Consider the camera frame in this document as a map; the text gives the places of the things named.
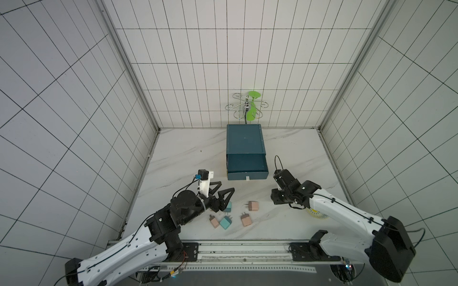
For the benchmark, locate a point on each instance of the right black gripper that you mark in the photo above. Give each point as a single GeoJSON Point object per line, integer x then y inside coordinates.
{"type": "Point", "coordinates": [281, 195]}

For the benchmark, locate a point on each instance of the patterned yellow plate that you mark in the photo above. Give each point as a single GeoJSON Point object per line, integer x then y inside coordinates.
{"type": "Point", "coordinates": [316, 214]}

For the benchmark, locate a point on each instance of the metal base rail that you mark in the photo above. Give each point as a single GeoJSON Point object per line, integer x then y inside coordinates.
{"type": "Point", "coordinates": [242, 255]}

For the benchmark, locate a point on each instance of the green leaf ornament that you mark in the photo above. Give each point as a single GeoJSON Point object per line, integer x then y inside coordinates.
{"type": "Point", "coordinates": [251, 112]}

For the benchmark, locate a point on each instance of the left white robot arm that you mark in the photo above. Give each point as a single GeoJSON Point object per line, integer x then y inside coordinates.
{"type": "Point", "coordinates": [155, 240]}

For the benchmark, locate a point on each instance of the teal drawer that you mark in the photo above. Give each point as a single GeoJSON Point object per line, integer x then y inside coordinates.
{"type": "Point", "coordinates": [246, 167]}

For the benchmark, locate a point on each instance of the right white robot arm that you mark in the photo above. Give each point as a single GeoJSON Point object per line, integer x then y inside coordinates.
{"type": "Point", "coordinates": [383, 243]}

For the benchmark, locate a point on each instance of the teal plug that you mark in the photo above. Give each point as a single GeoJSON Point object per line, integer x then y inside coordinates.
{"type": "Point", "coordinates": [228, 209]}
{"type": "Point", "coordinates": [226, 221]}

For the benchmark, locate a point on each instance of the silver cup tree stand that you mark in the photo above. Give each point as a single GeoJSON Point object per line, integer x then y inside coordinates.
{"type": "Point", "coordinates": [239, 109]}

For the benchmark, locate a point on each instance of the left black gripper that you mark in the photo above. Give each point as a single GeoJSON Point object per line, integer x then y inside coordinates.
{"type": "Point", "coordinates": [222, 204]}

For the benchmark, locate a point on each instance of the teal drawer cabinet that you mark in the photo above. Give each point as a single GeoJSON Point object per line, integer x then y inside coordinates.
{"type": "Point", "coordinates": [245, 143]}

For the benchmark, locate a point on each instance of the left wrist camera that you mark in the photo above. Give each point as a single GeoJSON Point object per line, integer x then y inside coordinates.
{"type": "Point", "coordinates": [204, 178]}

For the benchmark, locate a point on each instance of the pink plug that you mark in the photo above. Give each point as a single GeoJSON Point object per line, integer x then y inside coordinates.
{"type": "Point", "coordinates": [214, 221]}
{"type": "Point", "coordinates": [246, 220]}
{"type": "Point", "coordinates": [253, 206]}

